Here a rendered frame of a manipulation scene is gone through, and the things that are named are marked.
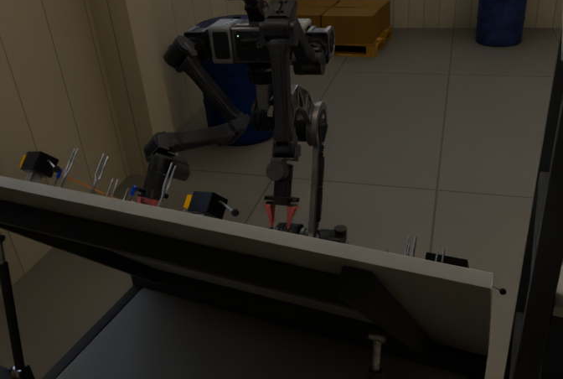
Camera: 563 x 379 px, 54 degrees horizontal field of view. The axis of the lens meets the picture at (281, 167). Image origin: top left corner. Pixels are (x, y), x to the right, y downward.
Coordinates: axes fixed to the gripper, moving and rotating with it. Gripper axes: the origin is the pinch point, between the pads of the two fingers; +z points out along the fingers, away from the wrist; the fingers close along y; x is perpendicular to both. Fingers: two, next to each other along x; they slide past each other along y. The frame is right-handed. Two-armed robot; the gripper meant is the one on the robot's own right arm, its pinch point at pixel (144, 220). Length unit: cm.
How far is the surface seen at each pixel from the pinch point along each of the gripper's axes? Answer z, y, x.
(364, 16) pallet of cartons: -277, 443, 49
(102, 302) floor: 50, 129, 91
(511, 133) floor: -130, 325, -118
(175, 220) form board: -1, -79, -52
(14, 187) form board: -1, -76, -21
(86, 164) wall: -28, 177, 162
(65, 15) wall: -116, 128, 169
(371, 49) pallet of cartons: -248, 465, 39
